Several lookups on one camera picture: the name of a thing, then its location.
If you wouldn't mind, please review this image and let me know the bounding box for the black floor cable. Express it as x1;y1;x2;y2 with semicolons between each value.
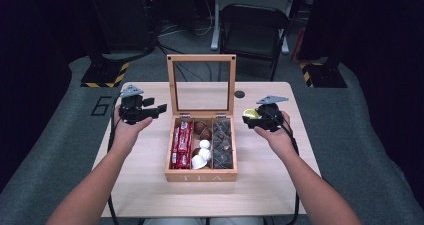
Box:
159;47;189;83
156;43;213;83

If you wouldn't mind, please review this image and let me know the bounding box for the person's right hand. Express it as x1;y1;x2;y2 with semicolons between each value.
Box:
253;110;295;160

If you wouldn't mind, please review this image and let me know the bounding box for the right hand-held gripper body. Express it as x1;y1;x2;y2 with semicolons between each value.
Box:
255;95;290;133

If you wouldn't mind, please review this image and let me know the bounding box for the wooden tea box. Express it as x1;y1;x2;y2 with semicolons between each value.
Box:
164;53;239;183

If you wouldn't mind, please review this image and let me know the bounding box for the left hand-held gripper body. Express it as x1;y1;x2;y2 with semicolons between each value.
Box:
118;84;149;125

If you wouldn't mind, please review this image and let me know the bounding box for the black folding chair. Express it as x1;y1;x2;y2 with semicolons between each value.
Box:
218;3;292;83

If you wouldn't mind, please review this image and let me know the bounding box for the dark curtain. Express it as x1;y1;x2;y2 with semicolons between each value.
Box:
0;0;101;191
299;0;424;206

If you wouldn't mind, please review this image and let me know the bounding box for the stack of dark tea bags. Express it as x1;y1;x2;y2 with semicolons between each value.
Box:
212;118;234;170

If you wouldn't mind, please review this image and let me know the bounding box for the black equipment cabinet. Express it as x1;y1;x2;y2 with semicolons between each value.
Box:
84;0;158;53

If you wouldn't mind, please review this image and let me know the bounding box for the black striped stand base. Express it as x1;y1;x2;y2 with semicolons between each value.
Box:
299;59;348;89
80;51;130;89

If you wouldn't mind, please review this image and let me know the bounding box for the person's left hand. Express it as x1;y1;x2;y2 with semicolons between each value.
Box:
110;104;154;155

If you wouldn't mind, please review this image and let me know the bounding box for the red snack packet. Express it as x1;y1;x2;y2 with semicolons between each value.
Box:
170;151;191;170
171;126;182;154
179;120;194;154

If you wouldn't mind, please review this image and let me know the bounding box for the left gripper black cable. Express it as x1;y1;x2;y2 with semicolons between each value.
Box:
106;93;124;225

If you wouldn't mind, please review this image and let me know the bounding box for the red object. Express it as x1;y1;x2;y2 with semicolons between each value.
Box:
291;28;306;63

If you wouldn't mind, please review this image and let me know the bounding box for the white floor cable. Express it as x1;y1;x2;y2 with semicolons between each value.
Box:
158;0;215;38

